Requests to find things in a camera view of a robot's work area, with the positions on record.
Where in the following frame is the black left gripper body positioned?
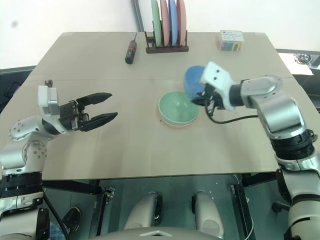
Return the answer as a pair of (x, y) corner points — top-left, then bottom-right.
(59, 99), (91, 133)

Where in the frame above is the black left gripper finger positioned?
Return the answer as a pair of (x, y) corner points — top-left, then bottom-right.
(75, 92), (113, 106)
(81, 112), (119, 133)

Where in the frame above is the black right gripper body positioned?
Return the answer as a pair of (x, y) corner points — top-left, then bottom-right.
(199, 83), (226, 111)

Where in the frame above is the blue bowl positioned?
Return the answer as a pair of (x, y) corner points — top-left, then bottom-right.
(183, 65), (209, 101)

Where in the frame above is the green bowl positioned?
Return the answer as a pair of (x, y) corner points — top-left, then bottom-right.
(158, 90), (201, 125)

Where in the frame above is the pink bowl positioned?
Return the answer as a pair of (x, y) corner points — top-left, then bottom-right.
(157, 99), (196, 129)

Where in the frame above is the black red screwdriver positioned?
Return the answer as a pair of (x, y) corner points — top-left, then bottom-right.
(124, 32), (139, 65)

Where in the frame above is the dark wooden plate rack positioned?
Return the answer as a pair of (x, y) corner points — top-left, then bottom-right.
(144, 30), (189, 54)

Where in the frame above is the box of coloured sponges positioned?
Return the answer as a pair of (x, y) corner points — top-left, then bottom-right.
(215, 29), (245, 53)

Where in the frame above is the black side bench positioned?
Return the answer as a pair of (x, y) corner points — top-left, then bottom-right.
(0, 65), (37, 114)

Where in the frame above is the dark pink plate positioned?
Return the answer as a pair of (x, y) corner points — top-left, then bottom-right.
(175, 0), (188, 47)

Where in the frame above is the blue plate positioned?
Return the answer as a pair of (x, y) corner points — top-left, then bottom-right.
(167, 0), (179, 47)

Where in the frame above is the light pink plate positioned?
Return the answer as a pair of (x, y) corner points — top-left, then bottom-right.
(159, 0), (171, 47)

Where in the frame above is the green plate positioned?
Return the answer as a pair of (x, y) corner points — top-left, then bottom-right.
(150, 0), (162, 47)

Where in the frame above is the black side table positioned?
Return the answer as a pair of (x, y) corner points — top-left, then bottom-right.
(274, 48), (320, 109)

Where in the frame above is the metal tray with keys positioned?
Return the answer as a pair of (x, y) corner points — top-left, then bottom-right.
(291, 52), (320, 70)

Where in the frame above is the white left robot thigh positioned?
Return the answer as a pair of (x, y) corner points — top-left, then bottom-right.
(123, 191), (164, 230)

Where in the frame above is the white robot thigh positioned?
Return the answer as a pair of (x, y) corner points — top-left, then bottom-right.
(123, 191), (164, 230)
(191, 190), (225, 239)

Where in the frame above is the black shoe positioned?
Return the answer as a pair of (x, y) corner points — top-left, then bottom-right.
(60, 206), (82, 234)

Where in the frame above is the white right robot thigh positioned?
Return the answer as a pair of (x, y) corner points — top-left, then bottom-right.
(191, 190), (225, 239)

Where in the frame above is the grey robot torso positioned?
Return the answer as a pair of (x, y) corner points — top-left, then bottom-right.
(87, 225), (226, 240)

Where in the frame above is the black caster wheel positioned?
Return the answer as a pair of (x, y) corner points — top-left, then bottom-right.
(271, 200), (291, 214)

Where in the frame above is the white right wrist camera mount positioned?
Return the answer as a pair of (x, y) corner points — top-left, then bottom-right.
(198, 61), (236, 111)

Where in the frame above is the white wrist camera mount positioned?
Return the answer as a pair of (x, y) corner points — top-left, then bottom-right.
(198, 61), (236, 111)
(37, 79), (61, 117)

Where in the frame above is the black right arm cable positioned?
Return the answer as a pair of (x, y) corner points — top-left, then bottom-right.
(204, 103), (260, 125)

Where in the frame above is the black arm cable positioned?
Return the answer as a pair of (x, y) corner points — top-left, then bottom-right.
(204, 103), (260, 125)
(41, 191), (71, 240)

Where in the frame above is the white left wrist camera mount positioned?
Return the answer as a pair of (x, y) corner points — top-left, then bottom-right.
(37, 79), (61, 117)

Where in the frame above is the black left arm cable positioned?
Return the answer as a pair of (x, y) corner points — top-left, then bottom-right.
(41, 191), (71, 240)

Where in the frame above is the thin white cable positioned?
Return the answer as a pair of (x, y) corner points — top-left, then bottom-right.
(243, 216), (256, 240)

